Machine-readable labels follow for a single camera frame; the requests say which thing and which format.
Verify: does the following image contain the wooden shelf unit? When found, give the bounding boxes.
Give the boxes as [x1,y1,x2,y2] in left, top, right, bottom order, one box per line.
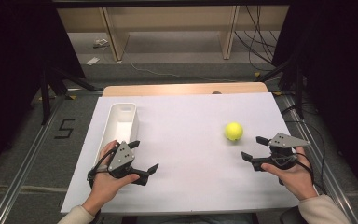
[57,5,290,62]

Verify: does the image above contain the wooden table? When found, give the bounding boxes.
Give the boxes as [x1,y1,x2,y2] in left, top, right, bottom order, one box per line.
[102,81,269,98]

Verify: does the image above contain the yellow tennis ball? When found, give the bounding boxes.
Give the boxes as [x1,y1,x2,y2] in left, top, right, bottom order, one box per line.
[224,121,244,142]

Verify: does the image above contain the person's right hand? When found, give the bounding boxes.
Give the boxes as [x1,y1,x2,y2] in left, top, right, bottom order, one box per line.
[260,146,320,202]

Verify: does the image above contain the crumpled paper scrap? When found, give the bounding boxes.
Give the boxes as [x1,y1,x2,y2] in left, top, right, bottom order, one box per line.
[92,38,110,49]

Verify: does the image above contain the white board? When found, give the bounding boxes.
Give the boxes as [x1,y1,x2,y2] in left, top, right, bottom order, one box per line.
[60,91,324,216]

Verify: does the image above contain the bundle of black cables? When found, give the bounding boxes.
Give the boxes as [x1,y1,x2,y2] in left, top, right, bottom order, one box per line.
[234,5,281,73]

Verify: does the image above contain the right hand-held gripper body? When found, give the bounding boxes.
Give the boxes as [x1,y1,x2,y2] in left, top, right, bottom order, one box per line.
[260,133,311,172]

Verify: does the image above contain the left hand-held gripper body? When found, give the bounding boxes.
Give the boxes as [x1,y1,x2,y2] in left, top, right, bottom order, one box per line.
[106,140,141,181]

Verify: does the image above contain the white plastic bin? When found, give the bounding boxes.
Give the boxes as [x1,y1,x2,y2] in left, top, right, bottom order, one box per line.
[93,102,140,171]

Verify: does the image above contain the dark curtain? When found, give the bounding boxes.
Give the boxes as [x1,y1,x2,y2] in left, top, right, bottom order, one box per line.
[0,0,87,183]
[271,0,358,198]

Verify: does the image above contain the black metal stand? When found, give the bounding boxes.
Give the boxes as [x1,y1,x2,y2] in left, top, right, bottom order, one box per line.
[255,54,306,120]
[39,66,99,125]

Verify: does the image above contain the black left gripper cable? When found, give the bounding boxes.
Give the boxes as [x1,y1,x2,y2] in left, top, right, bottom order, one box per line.
[87,146,120,189]

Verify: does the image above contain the person's left hand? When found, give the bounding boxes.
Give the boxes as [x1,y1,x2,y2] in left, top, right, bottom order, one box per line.
[81,139,141,217]

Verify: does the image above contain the aluminium floor rail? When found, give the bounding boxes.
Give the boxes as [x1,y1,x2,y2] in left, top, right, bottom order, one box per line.
[0,95,67,224]
[281,92,358,224]

